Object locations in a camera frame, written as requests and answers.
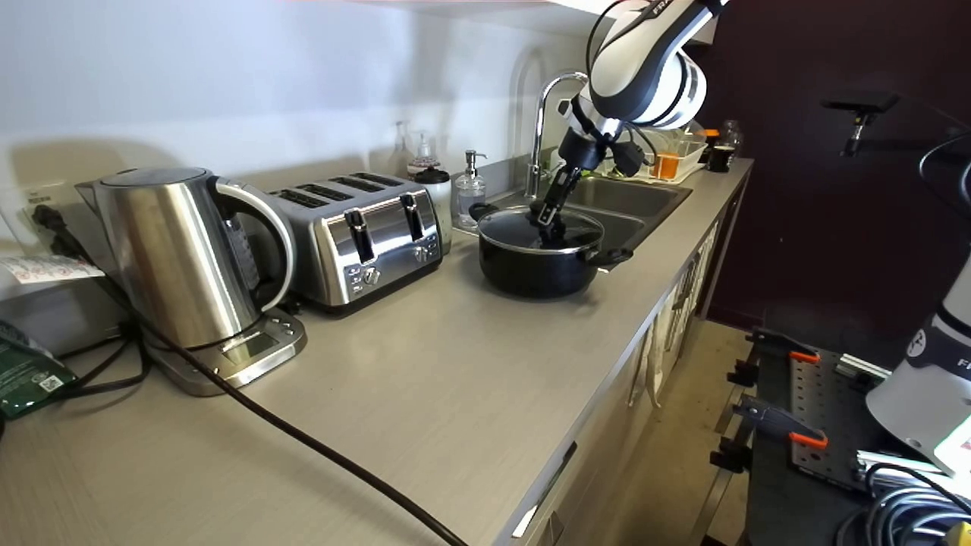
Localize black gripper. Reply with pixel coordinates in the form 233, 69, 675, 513
534, 128, 611, 245

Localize glass lid with black knob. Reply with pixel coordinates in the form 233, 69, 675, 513
480, 205, 606, 262

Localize black cooking pot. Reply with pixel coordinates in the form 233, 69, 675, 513
468, 201, 622, 304

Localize stainless steel sink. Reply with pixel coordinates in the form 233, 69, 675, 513
559, 174, 697, 274

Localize clear soap dispenser bottle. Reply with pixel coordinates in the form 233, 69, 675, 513
449, 149, 487, 232

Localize chrome curved faucet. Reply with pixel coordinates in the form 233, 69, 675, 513
523, 67, 594, 205

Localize dish rack with orange items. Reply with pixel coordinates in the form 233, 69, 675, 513
642, 124, 710, 189

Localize clear glass bottle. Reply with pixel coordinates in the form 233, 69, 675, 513
388, 114, 420, 180

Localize small black mug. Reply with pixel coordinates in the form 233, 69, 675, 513
702, 119, 746, 177

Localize stainless four-slot toaster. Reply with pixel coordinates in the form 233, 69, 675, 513
260, 171, 449, 313

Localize white cabinet fronts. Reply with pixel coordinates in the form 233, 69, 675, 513
520, 160, 757, 546

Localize silver kettle base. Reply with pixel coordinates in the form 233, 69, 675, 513
148, 306, 309, 397

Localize black robot cart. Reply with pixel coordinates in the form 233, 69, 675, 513
744, 322, 971, 546

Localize stainless electric kettle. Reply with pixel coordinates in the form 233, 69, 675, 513
75, 164, 301, 353

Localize white box appliance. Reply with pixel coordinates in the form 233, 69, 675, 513
0, 247, 131, 357

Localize green printed packet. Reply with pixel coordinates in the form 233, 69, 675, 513
0, 317, 81, 427

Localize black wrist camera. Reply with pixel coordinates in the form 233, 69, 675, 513
611, 138, 652, 180

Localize orange-handled black clamp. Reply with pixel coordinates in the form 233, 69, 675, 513
750, 326, 825, 371
728, 395, 833, 454

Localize black kettle power cable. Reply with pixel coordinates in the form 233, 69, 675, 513
137, 317, 471, 546

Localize grey cable bundle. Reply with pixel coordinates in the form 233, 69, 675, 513
855, 454, 971, 546

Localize black looped cable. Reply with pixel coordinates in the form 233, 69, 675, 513
26, 203, 151, 402

